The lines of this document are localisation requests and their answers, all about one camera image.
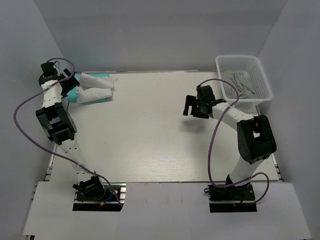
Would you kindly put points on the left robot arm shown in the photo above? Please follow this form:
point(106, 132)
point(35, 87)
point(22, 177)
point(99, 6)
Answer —
point(61, 129)

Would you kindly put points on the grey t shirt in basket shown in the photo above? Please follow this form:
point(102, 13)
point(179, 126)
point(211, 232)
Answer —
point(242, 81)

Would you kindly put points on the white t shirt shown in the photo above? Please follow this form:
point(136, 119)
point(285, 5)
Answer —
point(94, 88)

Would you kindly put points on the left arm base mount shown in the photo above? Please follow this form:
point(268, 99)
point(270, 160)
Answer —
point(104, 202)

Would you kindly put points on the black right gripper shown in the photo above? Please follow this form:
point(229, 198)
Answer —
point(190, 101)

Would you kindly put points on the folded teal t shirt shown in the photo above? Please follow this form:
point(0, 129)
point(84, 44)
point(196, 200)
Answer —
point(72, 95)

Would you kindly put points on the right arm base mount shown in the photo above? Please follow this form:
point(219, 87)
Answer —
point(235, 199)

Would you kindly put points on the white plastic laundry basket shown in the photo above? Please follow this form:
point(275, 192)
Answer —
point(244, 63)

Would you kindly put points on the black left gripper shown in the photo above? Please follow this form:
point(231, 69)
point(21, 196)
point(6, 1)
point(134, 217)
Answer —
point(72, 83)

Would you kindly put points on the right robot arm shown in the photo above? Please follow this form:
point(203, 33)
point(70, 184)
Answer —
point(255, 139)

